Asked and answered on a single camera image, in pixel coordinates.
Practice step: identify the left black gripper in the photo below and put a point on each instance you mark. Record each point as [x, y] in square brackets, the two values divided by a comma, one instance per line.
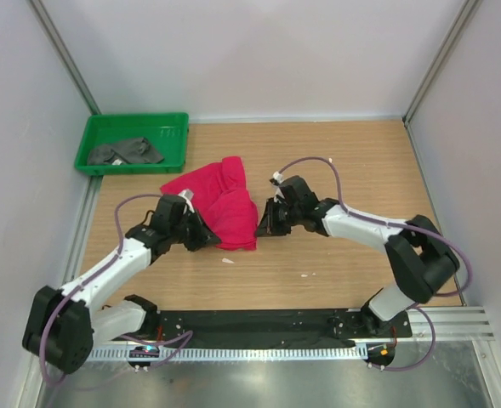
[204, 236]

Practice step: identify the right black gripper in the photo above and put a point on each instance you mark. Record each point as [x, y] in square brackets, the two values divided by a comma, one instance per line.
[269, 226]

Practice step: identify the pink red t-shirt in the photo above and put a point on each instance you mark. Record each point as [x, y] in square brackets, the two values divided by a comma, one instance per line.
[221, 196]

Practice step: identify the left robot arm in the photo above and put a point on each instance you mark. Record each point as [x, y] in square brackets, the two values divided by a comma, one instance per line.
[88, 294]

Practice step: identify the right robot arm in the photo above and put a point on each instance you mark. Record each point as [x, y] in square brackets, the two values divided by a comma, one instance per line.
[420, 259]

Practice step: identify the grey t-shirt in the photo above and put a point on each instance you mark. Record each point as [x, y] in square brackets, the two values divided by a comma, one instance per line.
[128, 151]

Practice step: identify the green plastic tray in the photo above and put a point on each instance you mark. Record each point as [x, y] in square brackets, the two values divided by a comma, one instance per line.
[166, 132]

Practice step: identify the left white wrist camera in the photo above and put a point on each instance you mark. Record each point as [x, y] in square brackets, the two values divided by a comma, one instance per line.
[187, 195]

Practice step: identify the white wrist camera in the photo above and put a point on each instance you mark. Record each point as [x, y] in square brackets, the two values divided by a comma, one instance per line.
[187, 195]
[276, 180]

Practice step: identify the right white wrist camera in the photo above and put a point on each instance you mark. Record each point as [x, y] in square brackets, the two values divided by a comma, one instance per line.
[276, 180]

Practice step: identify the white slotted cable duct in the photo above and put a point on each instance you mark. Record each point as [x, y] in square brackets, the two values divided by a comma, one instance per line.
[132, 353]

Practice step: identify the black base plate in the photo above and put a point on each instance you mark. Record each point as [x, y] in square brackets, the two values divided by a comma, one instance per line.
[279, 329]

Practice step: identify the aluminium frame rail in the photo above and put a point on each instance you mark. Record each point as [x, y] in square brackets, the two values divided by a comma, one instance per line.
[450, 323]

